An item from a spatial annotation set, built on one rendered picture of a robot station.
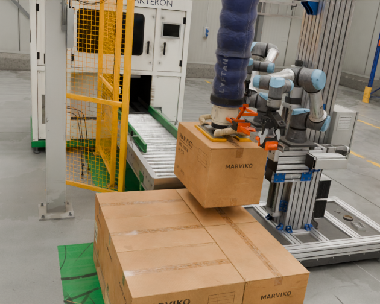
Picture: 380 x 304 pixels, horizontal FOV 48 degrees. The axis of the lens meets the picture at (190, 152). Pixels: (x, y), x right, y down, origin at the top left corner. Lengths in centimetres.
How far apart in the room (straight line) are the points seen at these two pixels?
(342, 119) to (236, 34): 120
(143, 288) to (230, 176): 92
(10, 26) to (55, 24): 823
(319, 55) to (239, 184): 114
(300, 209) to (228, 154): 117
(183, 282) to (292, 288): 64
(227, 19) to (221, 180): 98
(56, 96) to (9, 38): 822
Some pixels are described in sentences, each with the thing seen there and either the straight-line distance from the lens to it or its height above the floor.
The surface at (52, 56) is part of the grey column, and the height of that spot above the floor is 139.
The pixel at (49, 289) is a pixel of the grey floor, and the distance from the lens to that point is 314.
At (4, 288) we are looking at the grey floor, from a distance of 320.
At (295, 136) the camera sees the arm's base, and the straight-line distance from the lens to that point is 310.
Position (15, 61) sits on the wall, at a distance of 1177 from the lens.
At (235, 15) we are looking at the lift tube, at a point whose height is 184.
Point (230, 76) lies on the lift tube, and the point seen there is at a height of 148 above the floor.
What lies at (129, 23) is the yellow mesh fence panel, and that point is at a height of 169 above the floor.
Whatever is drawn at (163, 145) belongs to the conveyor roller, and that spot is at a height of 55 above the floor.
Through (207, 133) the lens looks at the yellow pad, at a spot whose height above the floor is 109.
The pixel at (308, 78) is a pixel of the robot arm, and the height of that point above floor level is 153.
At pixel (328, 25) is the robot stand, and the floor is 184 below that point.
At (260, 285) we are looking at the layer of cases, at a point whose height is 50.
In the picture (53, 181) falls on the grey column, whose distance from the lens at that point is 393.
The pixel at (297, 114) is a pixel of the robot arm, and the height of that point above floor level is 124.
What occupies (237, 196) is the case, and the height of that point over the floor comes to 74.
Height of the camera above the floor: 184
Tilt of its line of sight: 18 degrees down
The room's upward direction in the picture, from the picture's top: 6 degrees clockwise
